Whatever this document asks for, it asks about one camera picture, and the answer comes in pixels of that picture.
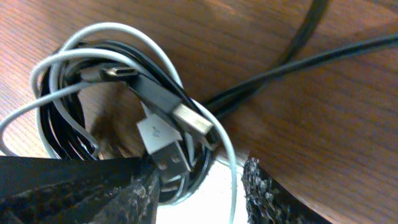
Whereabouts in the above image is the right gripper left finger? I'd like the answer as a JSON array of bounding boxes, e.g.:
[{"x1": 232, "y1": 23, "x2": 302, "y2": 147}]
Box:
[{"x1": 1, "y1": 156, "x2": 160, "y2": 223}]

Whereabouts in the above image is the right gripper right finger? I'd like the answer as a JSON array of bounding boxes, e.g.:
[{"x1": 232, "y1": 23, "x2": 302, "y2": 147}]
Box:
[{"x1": 241, "y1": 157, "x2": 329, "y2": 224}]

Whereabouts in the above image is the white USB cable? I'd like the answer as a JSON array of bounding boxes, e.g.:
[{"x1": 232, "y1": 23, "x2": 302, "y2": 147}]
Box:
[{"x1": 0, "y1": 21, "x2": 239, "y2": 224}]

